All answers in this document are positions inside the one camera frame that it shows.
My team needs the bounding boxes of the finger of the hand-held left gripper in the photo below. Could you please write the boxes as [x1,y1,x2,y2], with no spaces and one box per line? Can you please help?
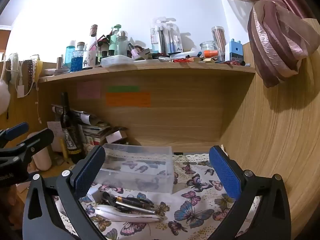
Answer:
[0,122,30,148]
[0,128,54,163]

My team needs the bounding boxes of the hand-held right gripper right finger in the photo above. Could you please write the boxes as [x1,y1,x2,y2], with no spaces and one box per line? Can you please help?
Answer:
[200,145,292,240]

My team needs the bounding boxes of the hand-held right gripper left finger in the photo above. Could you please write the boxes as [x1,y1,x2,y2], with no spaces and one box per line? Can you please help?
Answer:
[22,145,107,240]

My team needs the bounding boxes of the clear plastic storage box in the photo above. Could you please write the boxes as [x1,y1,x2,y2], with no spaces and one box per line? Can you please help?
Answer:
[94,143,175,193]

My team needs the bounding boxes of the pile of dark pens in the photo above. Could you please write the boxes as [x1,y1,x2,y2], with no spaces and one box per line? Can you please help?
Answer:
[100,192,157,212]

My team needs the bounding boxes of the white handheld massager device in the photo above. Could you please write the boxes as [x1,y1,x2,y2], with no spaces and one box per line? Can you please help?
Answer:
[95,204,162,222]

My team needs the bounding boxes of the cream cylindrical bottle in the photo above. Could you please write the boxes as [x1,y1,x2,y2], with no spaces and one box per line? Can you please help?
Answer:
[27,132,52,170]

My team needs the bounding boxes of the white paper note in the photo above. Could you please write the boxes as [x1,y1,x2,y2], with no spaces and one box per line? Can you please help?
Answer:
[47,121,63,153]

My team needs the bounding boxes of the dark bottle with elephant label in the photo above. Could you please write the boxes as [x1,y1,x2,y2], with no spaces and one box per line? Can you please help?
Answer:
[60,92,85,164]

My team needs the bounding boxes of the white fluffy item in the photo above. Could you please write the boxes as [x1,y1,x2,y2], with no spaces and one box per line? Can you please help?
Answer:
[0,80,12,115]

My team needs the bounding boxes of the stack of books and papers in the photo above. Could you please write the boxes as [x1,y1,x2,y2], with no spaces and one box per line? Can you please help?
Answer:
[51,104,113,147]

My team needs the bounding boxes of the small white cardboard box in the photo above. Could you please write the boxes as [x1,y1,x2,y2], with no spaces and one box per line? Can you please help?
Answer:
[105,130,128,144]

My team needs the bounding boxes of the butterfly print cloth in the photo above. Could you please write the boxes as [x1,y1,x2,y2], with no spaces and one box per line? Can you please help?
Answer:
[54,152,262,240]

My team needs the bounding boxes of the pink sticky note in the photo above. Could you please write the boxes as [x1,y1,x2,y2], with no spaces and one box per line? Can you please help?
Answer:
[77,81,101,99]

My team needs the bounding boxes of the orange sticky note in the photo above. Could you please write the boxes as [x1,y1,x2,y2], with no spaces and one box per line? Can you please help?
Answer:
[105,92,152,107]

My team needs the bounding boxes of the glass jar of blue beads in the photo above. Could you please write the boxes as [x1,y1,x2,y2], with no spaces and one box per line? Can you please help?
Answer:
[71,50,84,72]

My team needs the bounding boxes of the green sticky note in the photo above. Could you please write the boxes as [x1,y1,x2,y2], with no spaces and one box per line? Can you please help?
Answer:
[107,86,139,92]

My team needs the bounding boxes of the blue liquid bottle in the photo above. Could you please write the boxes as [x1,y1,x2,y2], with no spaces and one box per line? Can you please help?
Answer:
[65,41,76,67]

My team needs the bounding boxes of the clear bottle with foil top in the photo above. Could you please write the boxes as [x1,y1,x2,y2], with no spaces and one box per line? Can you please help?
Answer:
[82,24,98,70]

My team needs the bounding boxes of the flat white plastic case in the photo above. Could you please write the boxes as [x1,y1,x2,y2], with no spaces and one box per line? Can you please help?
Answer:
[101,55,133,67]

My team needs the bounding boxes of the wooden shelf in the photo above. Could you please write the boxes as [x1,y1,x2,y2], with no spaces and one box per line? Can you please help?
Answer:
[37,62,256,83]

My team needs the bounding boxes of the blue pencil sharpener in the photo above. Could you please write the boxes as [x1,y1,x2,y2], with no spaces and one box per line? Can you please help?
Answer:
[225,39,243,62]

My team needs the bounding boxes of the mint green bottle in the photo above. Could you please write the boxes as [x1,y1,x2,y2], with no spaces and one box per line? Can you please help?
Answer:
[109,24,122,57]

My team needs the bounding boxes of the empty glass jar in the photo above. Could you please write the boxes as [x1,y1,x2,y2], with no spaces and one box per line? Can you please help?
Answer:
[200,41,219,55]

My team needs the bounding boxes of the small purple bottle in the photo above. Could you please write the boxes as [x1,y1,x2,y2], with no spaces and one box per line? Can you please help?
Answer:
[128,42,140,59]

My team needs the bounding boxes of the clear bottle with silver cap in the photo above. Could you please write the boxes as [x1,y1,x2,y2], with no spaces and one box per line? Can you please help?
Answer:
[116,30,128,56]

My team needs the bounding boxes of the tall clear tube of pencils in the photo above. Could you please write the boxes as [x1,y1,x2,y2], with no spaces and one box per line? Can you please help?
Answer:
[211,26,227,62]

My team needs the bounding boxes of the pink tied curtain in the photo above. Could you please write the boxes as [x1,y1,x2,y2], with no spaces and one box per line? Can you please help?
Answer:
[204,0,318,88]

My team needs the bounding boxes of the blister pack of pens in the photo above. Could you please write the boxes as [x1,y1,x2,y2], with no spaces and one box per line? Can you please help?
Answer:
[166,19,183,54]

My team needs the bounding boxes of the clear packaged pens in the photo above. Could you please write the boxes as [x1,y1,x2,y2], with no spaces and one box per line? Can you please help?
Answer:
[150,17,168,54]

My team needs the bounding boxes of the white charger with cable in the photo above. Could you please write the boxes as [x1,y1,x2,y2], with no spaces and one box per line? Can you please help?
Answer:
[16,62,25,98]

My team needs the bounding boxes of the beaded necklace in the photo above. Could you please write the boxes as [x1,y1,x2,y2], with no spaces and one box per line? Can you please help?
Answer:
[25,59,40,95]

